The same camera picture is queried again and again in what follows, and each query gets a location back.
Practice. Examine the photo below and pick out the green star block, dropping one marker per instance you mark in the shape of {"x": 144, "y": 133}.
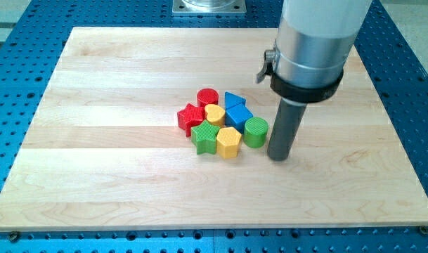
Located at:
{"x": 203, "y": 136}

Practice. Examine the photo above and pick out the yellow heart block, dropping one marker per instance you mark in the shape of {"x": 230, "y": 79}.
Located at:
{"x": 215, "y": 114}

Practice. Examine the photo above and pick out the red star block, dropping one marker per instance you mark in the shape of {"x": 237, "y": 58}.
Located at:
{"x": 190, "y": 116}

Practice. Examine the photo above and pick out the red cylinder block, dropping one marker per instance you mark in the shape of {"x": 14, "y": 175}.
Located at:
{"x": 207, "y": 96}

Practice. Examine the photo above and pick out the blue perforated metal table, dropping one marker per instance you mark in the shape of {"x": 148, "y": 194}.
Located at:
{"x": 30, "y": 53}

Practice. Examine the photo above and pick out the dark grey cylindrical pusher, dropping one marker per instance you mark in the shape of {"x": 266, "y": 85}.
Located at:
{"x": 285, "y": 127}

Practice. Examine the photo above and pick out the blue cube block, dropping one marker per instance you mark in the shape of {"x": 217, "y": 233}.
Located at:
{"x": 237, "y": 116}

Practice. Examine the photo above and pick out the blue triangle block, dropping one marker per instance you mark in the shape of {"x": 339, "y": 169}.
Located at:
{"x": 231, "y": 100}

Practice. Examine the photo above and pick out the light wooden board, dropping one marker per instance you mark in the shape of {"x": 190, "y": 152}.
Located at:
{"x": 104, "y": 150}

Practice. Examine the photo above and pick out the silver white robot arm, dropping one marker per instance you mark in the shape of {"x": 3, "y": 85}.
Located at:
{"x": 314, "y": 40}

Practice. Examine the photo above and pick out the yellow hexagon block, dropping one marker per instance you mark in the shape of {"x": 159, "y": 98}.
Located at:
{"x": 228, "y": 142}

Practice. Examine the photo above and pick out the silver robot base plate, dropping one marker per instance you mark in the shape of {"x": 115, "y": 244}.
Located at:
{"x": 208, "y": 6}

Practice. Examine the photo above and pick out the green cylinder block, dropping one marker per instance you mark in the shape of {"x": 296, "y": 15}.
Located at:
{"x": 255, "y": 132}

